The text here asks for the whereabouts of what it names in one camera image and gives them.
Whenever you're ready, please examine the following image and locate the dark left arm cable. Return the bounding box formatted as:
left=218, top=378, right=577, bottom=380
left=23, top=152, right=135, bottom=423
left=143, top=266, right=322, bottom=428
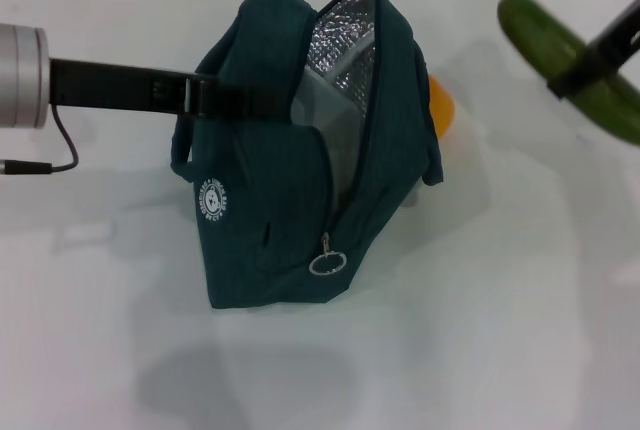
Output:
left=0, top=103, right=80, bottom=177

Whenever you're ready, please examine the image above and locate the green cucumber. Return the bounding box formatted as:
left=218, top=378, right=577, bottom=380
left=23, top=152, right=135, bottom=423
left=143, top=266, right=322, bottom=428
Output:
left=496, top=0, right=640, bottom=147

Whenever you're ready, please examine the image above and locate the orange yellow pear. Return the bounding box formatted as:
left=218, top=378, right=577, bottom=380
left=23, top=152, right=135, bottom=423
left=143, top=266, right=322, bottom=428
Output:
left=427, top=74, right=458, bottom=141

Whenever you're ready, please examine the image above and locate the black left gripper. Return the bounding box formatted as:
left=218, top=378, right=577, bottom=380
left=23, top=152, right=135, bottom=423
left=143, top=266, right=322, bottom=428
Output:
left=48, top=56, right=292, bottom=123

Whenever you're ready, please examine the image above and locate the dark teal insulated lunch bag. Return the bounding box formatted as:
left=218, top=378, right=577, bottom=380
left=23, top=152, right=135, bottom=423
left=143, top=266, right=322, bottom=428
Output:
left=169, top=0, right=446, bottom=312

